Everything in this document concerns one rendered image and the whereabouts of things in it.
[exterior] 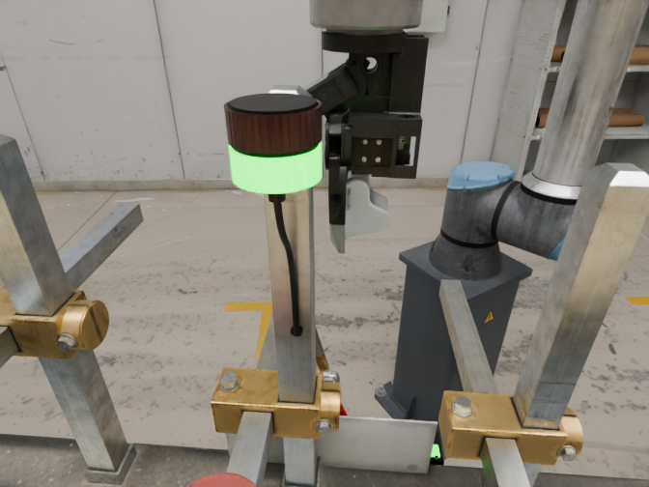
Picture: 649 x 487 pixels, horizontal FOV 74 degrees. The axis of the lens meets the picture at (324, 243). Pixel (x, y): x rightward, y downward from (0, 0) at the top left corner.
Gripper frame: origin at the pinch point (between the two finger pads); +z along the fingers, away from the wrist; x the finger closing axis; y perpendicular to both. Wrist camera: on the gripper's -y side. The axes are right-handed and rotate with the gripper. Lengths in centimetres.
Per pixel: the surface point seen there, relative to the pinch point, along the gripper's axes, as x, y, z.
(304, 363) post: -9.6, -2.4, 8.4
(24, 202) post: -7.6, -26.7, -7.0
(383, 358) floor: 85, 16, 101
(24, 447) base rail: -6, -42, 31
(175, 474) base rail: -8.2, -19.8, 31.0
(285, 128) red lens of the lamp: -15.3, -2.3, -16.0
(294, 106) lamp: -13.9, -1.9, -16.9
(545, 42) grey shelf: 225, 102, 0
